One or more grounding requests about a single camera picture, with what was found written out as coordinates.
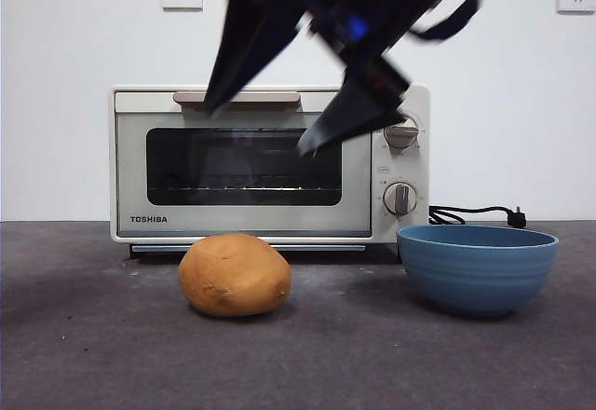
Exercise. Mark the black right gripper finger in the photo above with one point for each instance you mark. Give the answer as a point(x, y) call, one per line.
point(251, 32)
point(354, 112)

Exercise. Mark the brown potato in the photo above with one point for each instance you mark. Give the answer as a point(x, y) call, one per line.
point(233, 275)

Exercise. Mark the blue ribbed bowl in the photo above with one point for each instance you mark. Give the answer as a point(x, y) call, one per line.
point(475, 279)

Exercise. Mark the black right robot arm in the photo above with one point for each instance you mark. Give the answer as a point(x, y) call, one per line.
point(396, 0)

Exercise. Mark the beige temperature oven knob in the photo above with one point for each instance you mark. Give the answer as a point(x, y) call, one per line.
point(401, 137)

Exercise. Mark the white Toshiba toaster oven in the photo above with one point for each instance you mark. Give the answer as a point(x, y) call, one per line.
point(377, 168)

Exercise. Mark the beige timer oven knob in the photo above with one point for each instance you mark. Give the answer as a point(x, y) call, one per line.
point(399, 198)

